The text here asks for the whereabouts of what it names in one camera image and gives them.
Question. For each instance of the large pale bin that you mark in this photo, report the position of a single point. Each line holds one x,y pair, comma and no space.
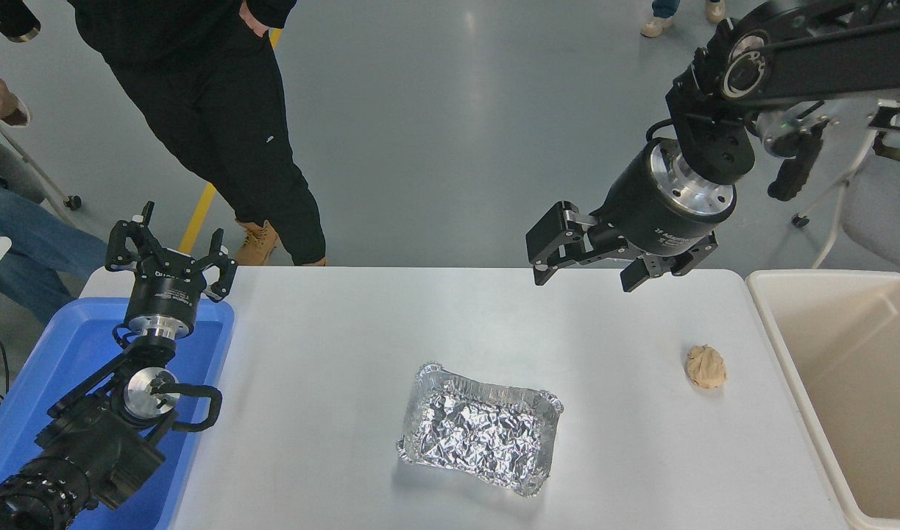
862,383

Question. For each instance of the crumpled tan paper ball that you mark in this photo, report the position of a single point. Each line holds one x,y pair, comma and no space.
706,366

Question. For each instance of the person's left hand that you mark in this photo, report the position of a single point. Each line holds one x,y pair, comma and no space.
255,16

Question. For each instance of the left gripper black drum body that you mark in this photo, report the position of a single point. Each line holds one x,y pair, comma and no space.
164,298

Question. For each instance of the person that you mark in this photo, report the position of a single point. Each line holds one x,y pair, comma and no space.
199,110
30,250
656,26

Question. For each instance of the foil tray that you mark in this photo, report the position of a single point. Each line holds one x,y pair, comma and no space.
479,434

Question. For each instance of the blue plastic tray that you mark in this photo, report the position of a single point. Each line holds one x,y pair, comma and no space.
74,346

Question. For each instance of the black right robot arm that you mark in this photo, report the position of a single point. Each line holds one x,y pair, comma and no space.
825,66

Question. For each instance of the black bottle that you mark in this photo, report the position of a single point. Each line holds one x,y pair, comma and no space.
12,18

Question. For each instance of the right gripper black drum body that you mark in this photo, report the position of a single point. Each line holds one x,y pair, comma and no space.
641,213

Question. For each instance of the white-legged chair with casters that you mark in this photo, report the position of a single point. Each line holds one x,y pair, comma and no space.
884,213
15,177

